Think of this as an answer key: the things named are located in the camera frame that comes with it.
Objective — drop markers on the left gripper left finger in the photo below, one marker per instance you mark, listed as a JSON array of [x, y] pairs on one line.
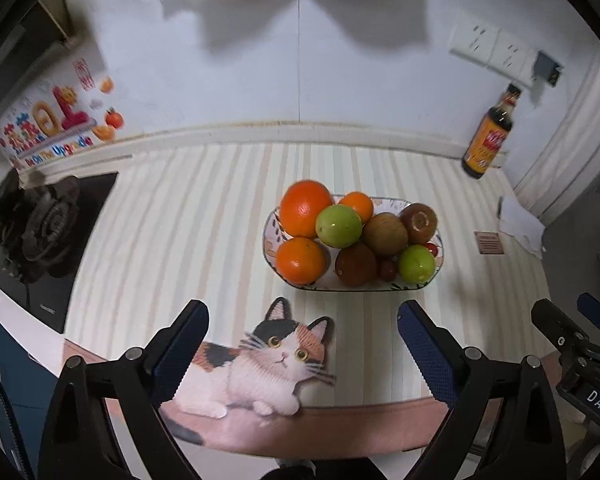
[[78, 438]]

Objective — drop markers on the colourful wall sticker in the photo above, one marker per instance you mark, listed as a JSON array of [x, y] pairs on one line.
[[69, 110]]

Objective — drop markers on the green apple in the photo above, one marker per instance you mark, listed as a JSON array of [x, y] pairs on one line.
[[338, 226], [416, 265]]

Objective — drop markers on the yellow red apple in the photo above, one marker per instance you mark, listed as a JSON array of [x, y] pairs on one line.
[[385, 234]]

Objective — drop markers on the large orange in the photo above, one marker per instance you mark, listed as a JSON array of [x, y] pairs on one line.
[[300, 206]]

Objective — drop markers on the small mandarin orange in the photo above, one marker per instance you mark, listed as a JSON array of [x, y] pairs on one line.
[[360, 203]]

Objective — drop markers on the soy sauce bottle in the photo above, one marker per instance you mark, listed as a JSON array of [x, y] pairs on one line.
[[491, 134]]

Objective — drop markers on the white tissue paper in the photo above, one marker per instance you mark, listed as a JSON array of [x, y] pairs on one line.
[[522, 225]]

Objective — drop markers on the small red tomato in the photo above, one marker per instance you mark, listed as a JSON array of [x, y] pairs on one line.
[[433, 248], [387, 270]]

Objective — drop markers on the brown tablecloth label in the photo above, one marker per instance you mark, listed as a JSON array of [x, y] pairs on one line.
[[489, 243]]

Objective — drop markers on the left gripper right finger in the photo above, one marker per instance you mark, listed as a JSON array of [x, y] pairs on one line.
[[525, 441]]

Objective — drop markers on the dark orange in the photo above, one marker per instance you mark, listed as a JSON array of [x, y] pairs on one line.
[[356, 265]]

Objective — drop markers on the black gas stove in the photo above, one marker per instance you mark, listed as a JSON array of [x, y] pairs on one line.
[[44, 231]]

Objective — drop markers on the black plug adapter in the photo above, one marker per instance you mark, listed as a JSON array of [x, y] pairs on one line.
[[546, 69]]

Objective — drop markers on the dark red brown apple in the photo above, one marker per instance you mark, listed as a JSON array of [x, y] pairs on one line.
[[420, 221]]

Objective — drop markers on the white wall socket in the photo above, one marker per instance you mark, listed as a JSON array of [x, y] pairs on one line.
[[487, 45]]

